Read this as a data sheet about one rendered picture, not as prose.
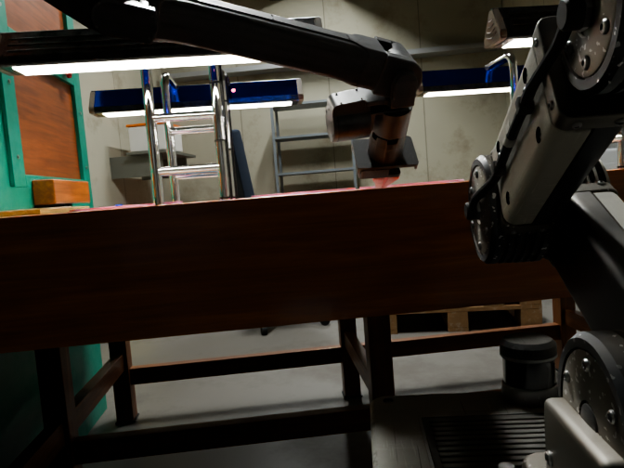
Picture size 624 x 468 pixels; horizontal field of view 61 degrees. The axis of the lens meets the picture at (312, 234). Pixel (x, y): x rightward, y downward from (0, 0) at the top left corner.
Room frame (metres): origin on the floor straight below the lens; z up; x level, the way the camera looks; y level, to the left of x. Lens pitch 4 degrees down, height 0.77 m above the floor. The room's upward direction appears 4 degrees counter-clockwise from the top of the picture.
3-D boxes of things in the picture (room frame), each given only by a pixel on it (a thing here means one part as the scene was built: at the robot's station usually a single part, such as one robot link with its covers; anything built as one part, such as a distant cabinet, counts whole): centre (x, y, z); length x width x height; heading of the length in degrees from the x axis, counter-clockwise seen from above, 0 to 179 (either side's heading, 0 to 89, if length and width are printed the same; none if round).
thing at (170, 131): (1.54, 0.29, 0.90); 0.20 x 0.19 x 0.45; 95
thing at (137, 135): (5.73, 1.57, 1.45); 0.51 x 0.43 x 0.28; 175
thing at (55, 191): (1.65, 0.75, 0.83); 0.30 x 0.06 x 0.07; 5
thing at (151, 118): (1.15, 0.26, 0.90); 0.20 x 0.19 x 0.45; 95
